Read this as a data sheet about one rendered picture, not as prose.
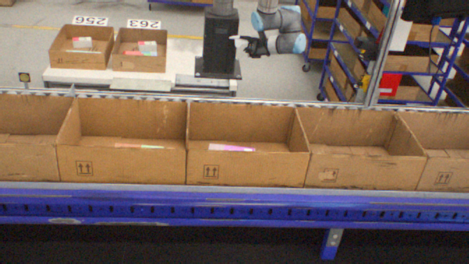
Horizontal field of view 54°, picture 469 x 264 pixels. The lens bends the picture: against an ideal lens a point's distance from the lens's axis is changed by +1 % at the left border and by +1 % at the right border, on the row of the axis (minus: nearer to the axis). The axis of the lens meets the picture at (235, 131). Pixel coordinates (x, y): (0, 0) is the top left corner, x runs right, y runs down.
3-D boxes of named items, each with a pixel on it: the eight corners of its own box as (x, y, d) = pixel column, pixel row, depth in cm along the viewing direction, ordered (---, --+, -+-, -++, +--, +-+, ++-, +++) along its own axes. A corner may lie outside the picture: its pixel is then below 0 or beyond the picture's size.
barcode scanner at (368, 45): (348, 52, 231) (356, 33, 225) (370, 56, 233) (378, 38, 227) (352, 58, 225) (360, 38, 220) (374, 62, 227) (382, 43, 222)
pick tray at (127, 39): (167, 45, 278) (167, 29, 272) (165, 73, 246) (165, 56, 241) (119, 42, 274) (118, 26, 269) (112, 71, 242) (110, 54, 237)
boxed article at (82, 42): (73, 45, 264) (72, 37, 262) (91, 44, 267) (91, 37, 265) (73, 48, 260) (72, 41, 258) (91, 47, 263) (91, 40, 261)
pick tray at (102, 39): (115, 42, 274) (114, 26, 269) (105, 70, 242) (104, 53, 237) (65, 39, 271) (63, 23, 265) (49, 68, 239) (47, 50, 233)
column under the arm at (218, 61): (195, 57, 267) (197, 1, 249) (239, 59, 270) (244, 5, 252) (194, 77, 246) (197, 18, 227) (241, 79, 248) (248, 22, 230)
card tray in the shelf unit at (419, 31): (367, 15, 302) (370, 0, 297) (412, 18, 304) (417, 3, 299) (384, 38, 269) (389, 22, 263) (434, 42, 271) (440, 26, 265)
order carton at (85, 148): (187, 140, 173) (188, 101, 164) (185, 191, 149) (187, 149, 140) (80, 136, 169) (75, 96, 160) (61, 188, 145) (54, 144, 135)
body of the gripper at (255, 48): (243, 52, 222) (265, 51, 216) (246, 36, 224) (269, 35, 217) (250, 59, 228) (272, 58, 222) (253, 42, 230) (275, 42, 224)
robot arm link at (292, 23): (282, 5, 203) (283, 34, 206) (304, 3, 207) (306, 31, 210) (272, 6, 211) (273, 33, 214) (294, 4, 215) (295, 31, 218)
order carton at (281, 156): (287, 143, 178) (294, 106, 168) (302, 194, 153) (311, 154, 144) (186, 140, 173) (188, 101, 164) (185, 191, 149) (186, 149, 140)
